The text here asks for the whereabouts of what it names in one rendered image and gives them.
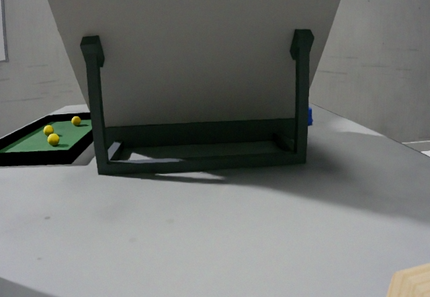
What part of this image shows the green tray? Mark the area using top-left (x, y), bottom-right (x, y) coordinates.
top-left (0, 112), bottom-right (93, 167)

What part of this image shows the blue round cap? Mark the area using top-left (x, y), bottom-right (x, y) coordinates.
top-left (308, 108), bottom-right (313, 126)

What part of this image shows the yellow ball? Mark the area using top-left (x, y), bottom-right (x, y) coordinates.
top-left (44, 126), bottom-right (54, 136)
top-left (48, 134), bottom-right (59, 146)
top-left (72, 116), bottom-right (81, 126)

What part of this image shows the dark green u-shaped stand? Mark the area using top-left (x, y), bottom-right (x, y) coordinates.
top-left (80, 29), bottom-right (314, 175)

